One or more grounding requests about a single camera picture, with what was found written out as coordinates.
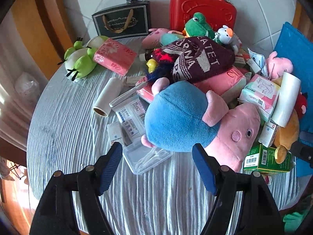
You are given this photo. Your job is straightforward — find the green cardboard box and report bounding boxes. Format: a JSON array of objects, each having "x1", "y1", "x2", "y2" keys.
[{"x1": 243, "y1": 144, "x2": 294, "y2": 175}]

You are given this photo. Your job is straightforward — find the white blue mask pack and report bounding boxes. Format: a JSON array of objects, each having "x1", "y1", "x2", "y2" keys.
[{"x1": 247, "y1": 48, "x2": 268, "y2": 77}]

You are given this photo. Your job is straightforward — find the maroon knit lettered cloth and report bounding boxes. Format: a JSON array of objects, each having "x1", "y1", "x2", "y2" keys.
[{"x1": 160, "y1": 36, "x2": 236, "y2": 83}]

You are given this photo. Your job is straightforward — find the clear plastic bag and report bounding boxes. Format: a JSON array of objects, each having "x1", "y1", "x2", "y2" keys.
[{"x1": 14, "y1": 72, "x2": 41, "y2": 101}]

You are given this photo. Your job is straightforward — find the small brown bottle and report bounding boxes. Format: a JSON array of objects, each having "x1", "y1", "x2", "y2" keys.
[{"x1": 139, "y1": 50, "x2": 154, "y2": 61}]

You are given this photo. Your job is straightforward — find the white box red label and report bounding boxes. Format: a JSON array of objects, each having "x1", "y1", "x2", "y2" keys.
[{"x1": 233, "y1": 43, "x2": 252, "y2": 69}]

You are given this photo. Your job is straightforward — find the blue-bodied pink pig plush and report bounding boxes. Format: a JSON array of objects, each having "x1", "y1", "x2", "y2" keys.
[{"x1": 141, "y1": 78, "x2": 261, "y2": 173}]

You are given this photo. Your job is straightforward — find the pink and teal plush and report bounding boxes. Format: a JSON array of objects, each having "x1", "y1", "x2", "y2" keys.
[{"x1": 142, "y1": 28, "x2": 184, "y2": 49}]

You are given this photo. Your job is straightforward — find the large pink tissue pack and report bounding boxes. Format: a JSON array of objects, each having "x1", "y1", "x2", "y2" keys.
[{"x1": 136, "y1": 65, "x2": 247, "y2": 103}]

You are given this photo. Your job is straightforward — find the small pink pig plush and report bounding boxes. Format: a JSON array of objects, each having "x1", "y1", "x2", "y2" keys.
[{"x1": 266, "y1": 51, "x2": 294, "y2": 75}]

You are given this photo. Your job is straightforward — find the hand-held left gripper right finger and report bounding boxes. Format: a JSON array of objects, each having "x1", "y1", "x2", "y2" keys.
[{"x1": 192, "y1": 143, "x2": 285, "y2": 235}]

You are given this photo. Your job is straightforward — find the white blue flat pack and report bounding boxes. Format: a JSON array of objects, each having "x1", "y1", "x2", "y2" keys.
[{"x1": 107, "y1": 121, "x2": 128, "y2": 147}]

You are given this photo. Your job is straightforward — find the small white box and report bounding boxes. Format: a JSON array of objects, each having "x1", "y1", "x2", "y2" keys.
[{"x1": 126, "y1": 76, "x2": 146, "y2": 87}]

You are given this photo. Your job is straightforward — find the brown bear plush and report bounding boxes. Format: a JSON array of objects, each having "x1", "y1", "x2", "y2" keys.
[{"x1": 271, "y1": 77, "x2": 301, "y2": 164}]

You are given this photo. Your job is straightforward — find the green cloth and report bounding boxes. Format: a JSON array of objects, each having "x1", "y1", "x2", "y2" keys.
[{"x1": 282, "y1": 196, "x2": 313, "y2": 234}]

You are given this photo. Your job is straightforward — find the large white lint roller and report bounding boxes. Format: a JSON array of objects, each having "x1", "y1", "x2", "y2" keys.
[{"x1": 271, "y1": 71, "x2": 301, "y2": 128}]

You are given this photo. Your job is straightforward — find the grey ribbed tablecloth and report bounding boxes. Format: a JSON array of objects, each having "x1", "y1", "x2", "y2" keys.
[{"x1": 26, "y1": 35, "x2": 301, "y2": 235}]

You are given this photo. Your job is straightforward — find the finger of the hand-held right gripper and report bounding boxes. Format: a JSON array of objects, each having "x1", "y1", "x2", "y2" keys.
[
  {"x1": 299, "y1": 130, "x2": 313, "y2": 144},
  {"x1": 291, "y1": 141, "x2": 313, "y2": 169}
]

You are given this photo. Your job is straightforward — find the red plastic carry case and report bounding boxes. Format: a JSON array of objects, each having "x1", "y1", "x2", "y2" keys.
[{"x1": 170, "y1": 0, "x2": 237, "y2": 38}]

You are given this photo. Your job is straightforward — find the clear plastic box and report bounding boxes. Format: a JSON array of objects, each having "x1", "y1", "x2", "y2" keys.
[{"x1": 122, "y1": 143, "x2": 173, "y2": 175}]

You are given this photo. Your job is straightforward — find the long white box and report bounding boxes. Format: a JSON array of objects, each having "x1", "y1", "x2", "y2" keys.
[{"x1": 109, "y1": 81, "x2": 148, "y2": 108}]

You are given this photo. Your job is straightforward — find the pink white sanitary pad pack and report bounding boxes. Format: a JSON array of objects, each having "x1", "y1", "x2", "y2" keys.
[{"x1": 238, "y1": 74, "x2": 281, "y2": 122}]

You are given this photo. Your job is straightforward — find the red blue fuzzy toy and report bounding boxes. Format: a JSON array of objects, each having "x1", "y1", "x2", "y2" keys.
[{"x1": 144, "y1": 48, "x2": 176, "y2": 84}]

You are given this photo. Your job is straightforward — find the light green frog plush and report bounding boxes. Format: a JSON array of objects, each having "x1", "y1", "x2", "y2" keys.
[{"x1": 57, "y1": 35, "x2": 109, "y2": 82}]

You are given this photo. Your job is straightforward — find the pink flowered tissue pack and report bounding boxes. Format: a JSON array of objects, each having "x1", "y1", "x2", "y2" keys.
[{"x1": 93, "y1": 38, "x2": 138, "y2": 76}]

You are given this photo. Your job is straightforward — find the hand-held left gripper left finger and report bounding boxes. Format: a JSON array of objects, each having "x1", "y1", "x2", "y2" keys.
[{"x1": 29, "y1": 141, "x2": 123, "y2": 235}]

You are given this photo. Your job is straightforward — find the dark gift box ribbon handle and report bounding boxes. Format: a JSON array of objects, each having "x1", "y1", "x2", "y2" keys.
[{"x1": 92, "y1": 0, "x2": 151, "y2": 40}]

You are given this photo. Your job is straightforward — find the red plush toy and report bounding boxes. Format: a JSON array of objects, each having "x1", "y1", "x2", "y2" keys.
[{"x1": 295, "y1": 92, "x2": 308, "y2": 117}]

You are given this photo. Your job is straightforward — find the yellow duck toy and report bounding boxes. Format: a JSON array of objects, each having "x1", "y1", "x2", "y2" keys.
[{"x1": 146, "y1": 59, "x2": 158, "y2": 72}]

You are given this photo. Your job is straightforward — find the white goose plush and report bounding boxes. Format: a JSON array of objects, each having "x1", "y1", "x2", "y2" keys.
[{"x1": 215, "y1": 25, "x2": 241, "y2": 54}]

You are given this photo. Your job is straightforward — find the small white lint roller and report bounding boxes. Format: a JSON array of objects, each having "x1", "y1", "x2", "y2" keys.
[{"x1": 92, "y1": 77, "x2": 124, "y2": 117}]

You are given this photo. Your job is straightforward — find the clear printed medical pack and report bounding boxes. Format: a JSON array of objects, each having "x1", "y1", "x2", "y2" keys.
[{"x1": 115, "y1": 95, "x2": 148, "y2": 137}]

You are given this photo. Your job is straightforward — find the dark green frog plush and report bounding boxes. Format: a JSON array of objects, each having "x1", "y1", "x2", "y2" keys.
[{"x1": 183, "y1": 12, "x2": 217, "y2": 38}]

